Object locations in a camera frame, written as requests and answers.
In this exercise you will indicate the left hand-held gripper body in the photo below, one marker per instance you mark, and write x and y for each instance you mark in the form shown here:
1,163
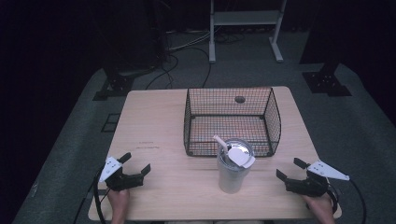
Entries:
109,169

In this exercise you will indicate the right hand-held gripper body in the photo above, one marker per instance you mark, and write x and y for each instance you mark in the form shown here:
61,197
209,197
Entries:
311,186

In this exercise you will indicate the white tumbler cup with lid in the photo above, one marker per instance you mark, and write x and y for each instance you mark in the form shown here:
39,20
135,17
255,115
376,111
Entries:
232,174

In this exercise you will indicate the white drinking straw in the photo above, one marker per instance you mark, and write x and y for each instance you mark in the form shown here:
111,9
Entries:
220,141

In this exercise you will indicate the person's right hand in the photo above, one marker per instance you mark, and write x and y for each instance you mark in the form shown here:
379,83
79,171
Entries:
320,207

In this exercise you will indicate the person's left hand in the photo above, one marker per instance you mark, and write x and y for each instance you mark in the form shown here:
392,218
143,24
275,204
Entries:
119,200

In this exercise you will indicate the black stand base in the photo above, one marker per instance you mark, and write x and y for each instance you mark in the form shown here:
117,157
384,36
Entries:
116,84
325,82

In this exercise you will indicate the dark round disc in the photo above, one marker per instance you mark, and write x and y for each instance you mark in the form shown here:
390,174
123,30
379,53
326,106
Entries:
239,99

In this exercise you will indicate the white metal stand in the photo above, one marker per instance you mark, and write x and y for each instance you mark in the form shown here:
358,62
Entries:
246,18

